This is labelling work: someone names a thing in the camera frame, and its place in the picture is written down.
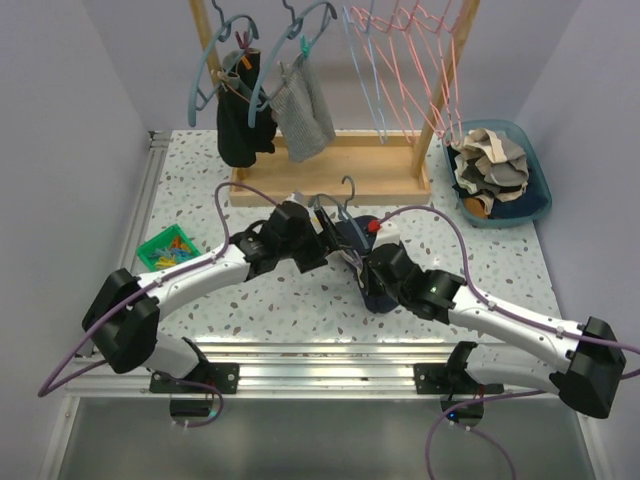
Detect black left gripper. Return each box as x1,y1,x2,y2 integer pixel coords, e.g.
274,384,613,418
278,207,351,273

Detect navy underwear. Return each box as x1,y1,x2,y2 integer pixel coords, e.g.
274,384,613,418
336,215,398,314

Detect teal clothes peg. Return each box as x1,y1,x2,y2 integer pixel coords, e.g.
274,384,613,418
300,34,311,59

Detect blue wire hanger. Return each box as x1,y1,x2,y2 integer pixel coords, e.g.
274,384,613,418
341,5,388,144

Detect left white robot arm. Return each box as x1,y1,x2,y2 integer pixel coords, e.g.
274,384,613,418
82,201,348,393

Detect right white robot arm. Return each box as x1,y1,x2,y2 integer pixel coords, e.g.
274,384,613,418
364,244,626,419

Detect black hanging underwear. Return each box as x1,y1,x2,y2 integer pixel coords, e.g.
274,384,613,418
217,48,277,168

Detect grey striped hanging underwear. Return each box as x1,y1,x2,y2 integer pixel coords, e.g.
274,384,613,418
270,56,335,163

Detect pile of underwear in basin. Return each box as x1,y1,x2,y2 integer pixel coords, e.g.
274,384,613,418
447,127,544,221

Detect teal plastic hanger left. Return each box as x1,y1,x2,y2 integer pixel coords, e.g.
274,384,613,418
187,0,259,128

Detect wooden rack base tray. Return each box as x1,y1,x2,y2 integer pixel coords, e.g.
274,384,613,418
231,130,431,206

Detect green peg basket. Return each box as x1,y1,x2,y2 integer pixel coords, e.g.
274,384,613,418
136,224,201,272

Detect teal plastic laundry basin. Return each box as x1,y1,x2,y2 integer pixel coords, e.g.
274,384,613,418
442,118,555,230

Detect teal hangers middle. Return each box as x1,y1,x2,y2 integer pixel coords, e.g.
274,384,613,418
247,0,339,130

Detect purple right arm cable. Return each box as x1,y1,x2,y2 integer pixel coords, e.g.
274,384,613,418
379,205,640,480

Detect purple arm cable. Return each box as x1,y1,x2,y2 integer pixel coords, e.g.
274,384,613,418
379,205,640,480
37,180,286,429

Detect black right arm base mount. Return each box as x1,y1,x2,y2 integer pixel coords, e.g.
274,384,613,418
413,363,504,396

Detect aluminium extrusion rail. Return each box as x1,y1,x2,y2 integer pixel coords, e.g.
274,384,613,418
64,130,521,401

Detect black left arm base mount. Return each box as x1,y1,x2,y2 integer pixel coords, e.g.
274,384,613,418
149,361,240,395

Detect pink wire hangers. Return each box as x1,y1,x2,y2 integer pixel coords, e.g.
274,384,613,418
350,1,464,143

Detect wooden rack left post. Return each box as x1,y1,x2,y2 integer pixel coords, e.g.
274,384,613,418
188,0,221,91

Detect wooden rack post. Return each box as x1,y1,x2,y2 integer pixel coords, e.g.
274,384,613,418
188,0,221,91
411,0,480,178

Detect wooden rack right post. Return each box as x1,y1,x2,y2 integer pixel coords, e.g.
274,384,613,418
411,0,480,178

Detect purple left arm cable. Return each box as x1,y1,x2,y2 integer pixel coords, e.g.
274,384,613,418
37,180,286,429

